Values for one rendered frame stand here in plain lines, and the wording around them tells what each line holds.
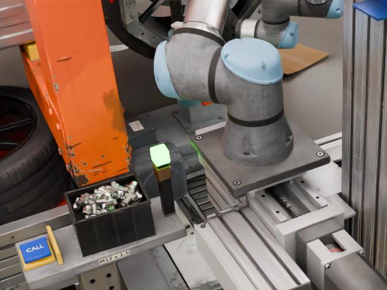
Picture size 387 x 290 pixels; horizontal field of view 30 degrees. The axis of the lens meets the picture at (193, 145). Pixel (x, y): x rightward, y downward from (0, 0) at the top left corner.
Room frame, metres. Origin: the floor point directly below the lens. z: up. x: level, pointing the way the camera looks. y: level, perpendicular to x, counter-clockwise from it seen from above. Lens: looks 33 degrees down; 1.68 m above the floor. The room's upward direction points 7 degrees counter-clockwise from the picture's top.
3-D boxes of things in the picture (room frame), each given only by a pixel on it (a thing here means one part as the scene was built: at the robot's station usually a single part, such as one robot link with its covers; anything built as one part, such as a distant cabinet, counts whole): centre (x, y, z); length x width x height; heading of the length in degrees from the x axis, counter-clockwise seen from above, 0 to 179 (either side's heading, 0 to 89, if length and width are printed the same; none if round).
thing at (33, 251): (1.43, 0.44, 0.47); 0.07 x 0.07 x 0.02; 19
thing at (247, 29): (1.86, -0.20, 0.81); 0.08 x 0.05 x 0.08; 154
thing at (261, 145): (1.27, -0.14, 0.87); 0.15 x 0.15 x 0.10
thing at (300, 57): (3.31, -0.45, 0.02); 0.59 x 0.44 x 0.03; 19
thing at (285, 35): (1.82, -0.27, 0.81); 0.11 x 0.08 x 0.09; 64
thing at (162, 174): (1.55, 0.09, 0.59); 0.04 x 0.04 x 0.04; 19
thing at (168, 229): (1.49, 0.28, 0.44); 0.43 x 0.17 x 0.03; 109
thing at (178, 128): (2.39, -0.03, 0.32); 0.40 x 0.30 x 0.28; 109
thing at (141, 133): (2.04, 0.18, 0.26); 0.42 x 0.18 x 0.35; 19
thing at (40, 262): (1.43, 0.44, 0.46); 0.08 x 0.08 x 0.01; 19
